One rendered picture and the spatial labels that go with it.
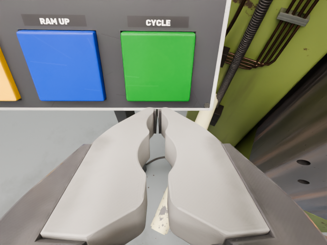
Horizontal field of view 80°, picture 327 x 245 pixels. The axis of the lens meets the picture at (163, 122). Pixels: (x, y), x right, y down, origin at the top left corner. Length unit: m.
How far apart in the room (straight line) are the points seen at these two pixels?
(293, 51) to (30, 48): 0.50
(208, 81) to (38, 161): 1.28
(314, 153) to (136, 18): 0.41
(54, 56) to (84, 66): 0.03
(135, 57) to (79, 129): 1.20
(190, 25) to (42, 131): 1.36
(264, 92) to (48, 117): 1.30
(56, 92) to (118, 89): 0.07
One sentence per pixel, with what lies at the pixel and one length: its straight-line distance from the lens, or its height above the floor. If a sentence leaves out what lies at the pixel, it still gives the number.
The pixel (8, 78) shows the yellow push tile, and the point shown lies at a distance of 0.28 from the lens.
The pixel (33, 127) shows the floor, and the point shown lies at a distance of 1.53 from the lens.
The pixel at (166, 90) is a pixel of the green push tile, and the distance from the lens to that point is 0.23.
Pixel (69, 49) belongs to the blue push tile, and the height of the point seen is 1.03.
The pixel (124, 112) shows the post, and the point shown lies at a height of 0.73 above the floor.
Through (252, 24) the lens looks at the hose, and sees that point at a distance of 0.49.
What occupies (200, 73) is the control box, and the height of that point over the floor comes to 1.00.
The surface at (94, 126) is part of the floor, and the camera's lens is 1.37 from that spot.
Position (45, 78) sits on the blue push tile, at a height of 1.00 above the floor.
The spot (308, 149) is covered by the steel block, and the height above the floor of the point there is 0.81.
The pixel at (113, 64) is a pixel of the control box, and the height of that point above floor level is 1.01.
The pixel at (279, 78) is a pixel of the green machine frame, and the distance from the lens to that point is 0.60.
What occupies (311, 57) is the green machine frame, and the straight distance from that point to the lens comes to 0.56.
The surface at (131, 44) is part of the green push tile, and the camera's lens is 0.21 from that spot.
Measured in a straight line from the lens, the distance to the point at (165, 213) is 0.53.
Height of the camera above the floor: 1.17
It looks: 63 degrees down
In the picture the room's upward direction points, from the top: 3 degrees clockwise
